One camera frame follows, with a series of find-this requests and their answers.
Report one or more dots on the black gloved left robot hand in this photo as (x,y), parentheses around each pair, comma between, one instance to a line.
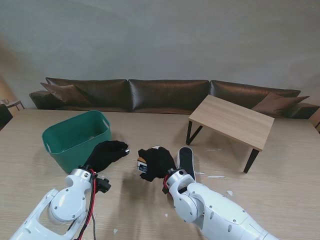
(107,156)

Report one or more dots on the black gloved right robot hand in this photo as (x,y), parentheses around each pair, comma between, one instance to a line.
(157,162)

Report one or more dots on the yellow canvas sneaker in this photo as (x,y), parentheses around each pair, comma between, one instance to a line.
(186,160)
(142,166)

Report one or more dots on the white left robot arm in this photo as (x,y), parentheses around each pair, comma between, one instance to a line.
(62,210)

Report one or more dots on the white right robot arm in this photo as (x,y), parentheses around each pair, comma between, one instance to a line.
(215,210)

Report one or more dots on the green plastic basket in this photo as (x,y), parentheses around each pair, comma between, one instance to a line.
(75,135)

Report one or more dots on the long white paper scrap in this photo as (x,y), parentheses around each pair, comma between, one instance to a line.
(212,177)

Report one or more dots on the brown leather sofa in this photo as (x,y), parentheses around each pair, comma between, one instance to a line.
(162,95)

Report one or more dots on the brown sofa cushion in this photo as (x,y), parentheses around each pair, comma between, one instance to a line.
(280,105)
(65,93)

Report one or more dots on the small wooden stand black legs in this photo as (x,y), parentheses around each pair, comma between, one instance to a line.
(230,120)

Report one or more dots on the small wooden side table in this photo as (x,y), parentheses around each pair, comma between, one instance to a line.
(13,103)

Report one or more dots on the wooden furniture edge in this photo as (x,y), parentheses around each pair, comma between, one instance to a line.
(315,120)

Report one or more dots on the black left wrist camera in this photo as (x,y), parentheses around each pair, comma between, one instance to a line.
(103,185)

